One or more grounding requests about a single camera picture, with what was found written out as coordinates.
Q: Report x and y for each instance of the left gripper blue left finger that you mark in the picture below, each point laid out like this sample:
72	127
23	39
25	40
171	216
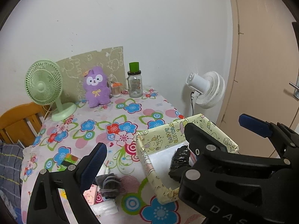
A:
90	165

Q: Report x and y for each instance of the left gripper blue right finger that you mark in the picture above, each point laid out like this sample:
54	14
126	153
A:
257	126

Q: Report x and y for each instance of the green tissue pack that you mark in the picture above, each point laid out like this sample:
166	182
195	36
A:
67	161

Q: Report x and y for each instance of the pink wet wipes pack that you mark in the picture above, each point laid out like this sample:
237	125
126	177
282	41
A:
93	195

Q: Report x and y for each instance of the cartoon tissue pack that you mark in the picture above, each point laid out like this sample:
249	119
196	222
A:
62	193

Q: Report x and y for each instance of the black plastic bag bundle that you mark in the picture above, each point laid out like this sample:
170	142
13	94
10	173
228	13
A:
180	158

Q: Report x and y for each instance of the grey socks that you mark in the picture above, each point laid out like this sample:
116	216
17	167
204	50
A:
109	185

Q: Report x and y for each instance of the white cloth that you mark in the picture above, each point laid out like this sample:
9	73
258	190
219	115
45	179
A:
105	208

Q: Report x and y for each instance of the beige door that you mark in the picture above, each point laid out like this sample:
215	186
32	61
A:
263	70

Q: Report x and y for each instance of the yellow cartoon storage box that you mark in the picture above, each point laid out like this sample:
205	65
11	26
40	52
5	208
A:
164	153

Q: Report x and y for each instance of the white floor fan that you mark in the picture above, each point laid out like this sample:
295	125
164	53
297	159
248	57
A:
208	88

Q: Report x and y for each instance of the purple plush toy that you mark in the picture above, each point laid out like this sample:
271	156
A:
96	87

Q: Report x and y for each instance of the cotton swab container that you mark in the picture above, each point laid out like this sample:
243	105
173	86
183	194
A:
116	88

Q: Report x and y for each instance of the blue plaid pillow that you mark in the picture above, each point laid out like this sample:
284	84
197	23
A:
11	159

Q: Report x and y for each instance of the glass mason jar mug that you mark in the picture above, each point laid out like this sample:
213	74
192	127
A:
134	80

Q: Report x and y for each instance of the green desk fan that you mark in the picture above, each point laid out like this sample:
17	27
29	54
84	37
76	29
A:
44	85

